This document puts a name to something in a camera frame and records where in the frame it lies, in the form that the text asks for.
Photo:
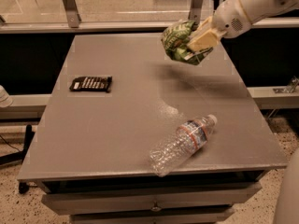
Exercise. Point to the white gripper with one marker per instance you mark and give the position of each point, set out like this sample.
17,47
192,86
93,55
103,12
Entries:
230,20

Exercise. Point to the green jalapeno chip bag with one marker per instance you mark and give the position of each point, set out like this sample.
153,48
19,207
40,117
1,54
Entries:
174,40

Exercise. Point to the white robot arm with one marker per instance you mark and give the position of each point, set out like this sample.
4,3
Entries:
287,208

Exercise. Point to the clear plastic water bottle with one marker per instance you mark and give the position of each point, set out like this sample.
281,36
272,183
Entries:
177,148

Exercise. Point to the metal clamp on ledge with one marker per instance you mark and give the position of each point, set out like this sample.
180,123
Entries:
290,88

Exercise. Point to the dark brown snack bar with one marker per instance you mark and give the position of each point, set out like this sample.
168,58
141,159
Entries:
91,84

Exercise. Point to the grey metal cabinet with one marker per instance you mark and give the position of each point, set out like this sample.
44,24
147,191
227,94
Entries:
90,153

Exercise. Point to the black stand base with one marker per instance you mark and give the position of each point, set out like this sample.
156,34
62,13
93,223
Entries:
20,155

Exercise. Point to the right metal rail bracket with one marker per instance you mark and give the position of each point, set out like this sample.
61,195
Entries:
195,10

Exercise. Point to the metal rail bracket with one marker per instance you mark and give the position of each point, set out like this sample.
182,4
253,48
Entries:
72,15
195,10

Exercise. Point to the left metal rail bracket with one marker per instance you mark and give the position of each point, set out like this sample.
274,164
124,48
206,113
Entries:
72,15

